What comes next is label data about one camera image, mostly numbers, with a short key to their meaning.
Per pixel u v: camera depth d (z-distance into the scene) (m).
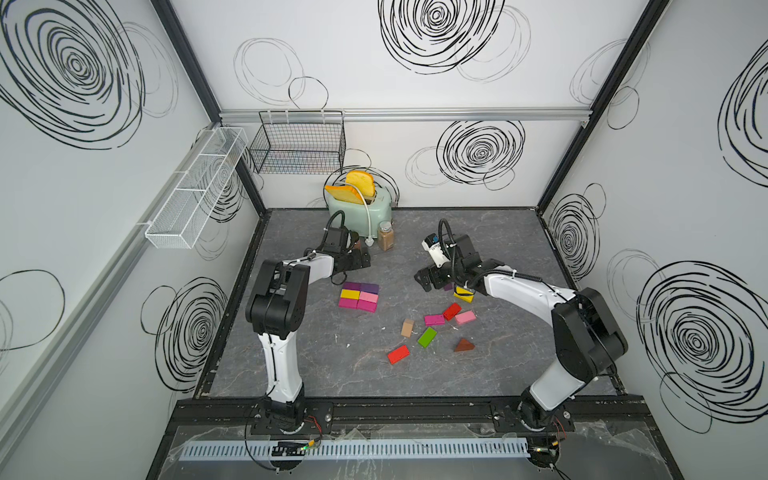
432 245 0.81
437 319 0.90
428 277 0.81
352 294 0.96
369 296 0.96
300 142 0.96
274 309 0.53
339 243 0.83
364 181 1.01
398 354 0.85
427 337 0.87
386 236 1.02
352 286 0.96
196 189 0.72
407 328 0.87
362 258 0.94
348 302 0.95
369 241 1.06
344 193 0.98
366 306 0.93
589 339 0.46
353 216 0.99
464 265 0.71
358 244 1.00
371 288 0.99
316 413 0.75
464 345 0.85
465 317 0.91
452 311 0.91
